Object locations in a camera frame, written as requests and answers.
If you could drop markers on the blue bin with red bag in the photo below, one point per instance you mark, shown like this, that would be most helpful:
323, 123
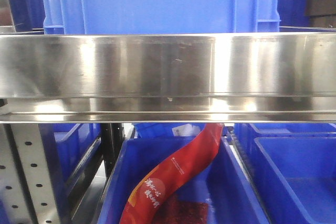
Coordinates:
223, 185

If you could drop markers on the blue bin at left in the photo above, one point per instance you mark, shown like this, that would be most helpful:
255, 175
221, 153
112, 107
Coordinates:
72, 141

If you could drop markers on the blue bin at right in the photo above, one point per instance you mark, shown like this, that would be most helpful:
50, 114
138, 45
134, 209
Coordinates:
292, 166

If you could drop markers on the red snack bag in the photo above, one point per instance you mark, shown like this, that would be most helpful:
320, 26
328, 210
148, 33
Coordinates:
171, 174

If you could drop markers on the dark red packet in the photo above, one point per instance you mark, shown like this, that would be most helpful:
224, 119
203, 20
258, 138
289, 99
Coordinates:
181, 211

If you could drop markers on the large blue plastic crate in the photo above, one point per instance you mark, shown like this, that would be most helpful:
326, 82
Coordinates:
160, 16

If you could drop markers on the perforated metal shelf upright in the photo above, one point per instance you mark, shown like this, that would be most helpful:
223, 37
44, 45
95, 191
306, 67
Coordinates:
27, 194

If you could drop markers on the stainless steel shelf rail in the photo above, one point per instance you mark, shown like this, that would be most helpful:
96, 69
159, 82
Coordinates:
245, 77

